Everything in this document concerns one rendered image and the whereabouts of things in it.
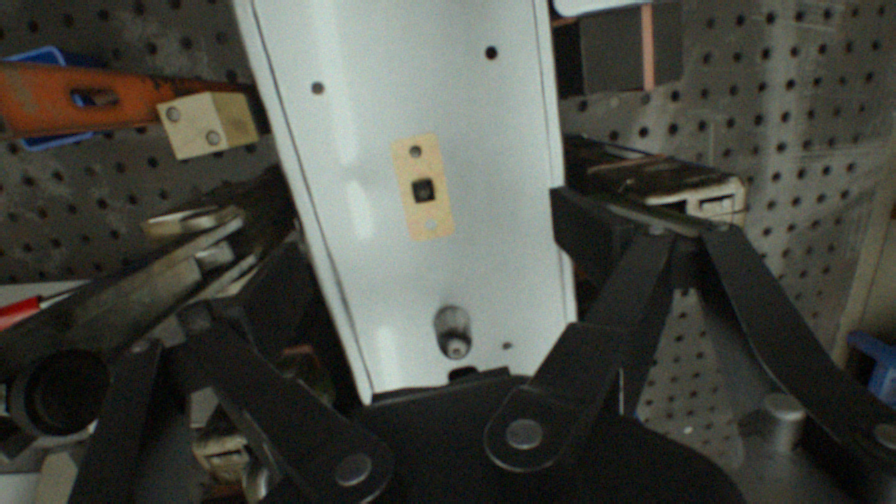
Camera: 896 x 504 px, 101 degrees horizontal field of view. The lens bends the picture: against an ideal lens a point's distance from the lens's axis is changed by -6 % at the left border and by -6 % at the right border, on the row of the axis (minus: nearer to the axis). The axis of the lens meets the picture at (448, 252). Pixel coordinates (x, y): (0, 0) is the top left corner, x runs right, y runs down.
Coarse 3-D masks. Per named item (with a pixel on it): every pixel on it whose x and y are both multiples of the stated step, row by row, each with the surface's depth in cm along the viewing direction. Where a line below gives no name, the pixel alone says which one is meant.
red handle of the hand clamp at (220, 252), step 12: (228, 240) 26; (204, 252) 25; (216, 252) 25; (228, 252) 26; (204, 264) 25; (216, 264) 26; (228, 264) 26; (72, 288) 22; (24, 300) 21; (36, 300) 21; (48, 300) 21; (0, 312) 20; (12, 312) 20; (24, 312) 20; (0, 324) 19; (12, 324) 20
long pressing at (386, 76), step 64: (256, 0) 27; (320, 0) 27; (384, 0) 27; (448, 0) 28; (512, 0) 28; (256, 64) 28; (320, 64) 28; (384, 64) 29; (448, 64) 29; (512, 64) 29; (320, 128) 30; (384, 128) 30; (448, 128) 31; (512, 128) 31; (320, 192) 32; (384, 192) 32; (448, 192) 32; (512, 192) 33; (320, 256) 33; (384, 256) 34; (448, 256) 34; (512, 256) 35; (384, 320) 36; (512, 320) 37; (576, 320) 38; (384, 384) 38
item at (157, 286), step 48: (192, 240) 23; (96, 288) 17; (144, 288) 20; (192, 288) 23; (0, 336) 14; (48, 336) 14; (96, 336) 17; (144, 336) 19; (0, 384) 12; (48, 384) 12; (96, 384) 13; (0, 432) 13; (48, 432) 12
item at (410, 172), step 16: (400, 144) 30; (416, 144) 31; (432, 144) 31; (400, 160) 31; (416, 160) 31; (432, 160) 31; (400, 176) 31; (416, 176) 31; (432, 176) 31; (400, 192) 32; (416, 192) 31; (432, 192) 31; (416, 208) 32; (432, 208) 32; (448, 208) 33; (416, 224) 33; (448, 224) 33; (416, 240) 33
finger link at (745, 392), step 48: (720, 240) 12; (720, 288) 10; (768, 288) 9; (720, 336) 10; (768, 336) 8; (816, 336) 7; (768, 384) 7; (816, 384) 6; (816, 432) 6; (864, 432) 5; (864, 480) 5
